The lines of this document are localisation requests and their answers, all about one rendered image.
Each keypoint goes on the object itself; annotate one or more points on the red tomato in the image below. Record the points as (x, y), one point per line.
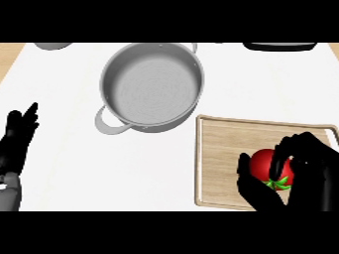
(258, 167)

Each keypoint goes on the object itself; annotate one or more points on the wooden tray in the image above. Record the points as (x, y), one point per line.
(221, 155)

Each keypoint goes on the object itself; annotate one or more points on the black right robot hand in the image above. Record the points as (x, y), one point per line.
(318, 178)

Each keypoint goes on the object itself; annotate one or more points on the silver metal pot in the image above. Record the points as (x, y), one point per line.
(150, 87)

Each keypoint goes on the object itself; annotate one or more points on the grey round object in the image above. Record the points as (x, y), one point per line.
(53, 45)

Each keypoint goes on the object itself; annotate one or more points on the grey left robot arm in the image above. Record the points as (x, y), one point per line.
(4, 195)

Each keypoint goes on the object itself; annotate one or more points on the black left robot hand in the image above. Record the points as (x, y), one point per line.
(11, 145)

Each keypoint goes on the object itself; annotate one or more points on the black appliance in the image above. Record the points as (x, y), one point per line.
(279, 46)

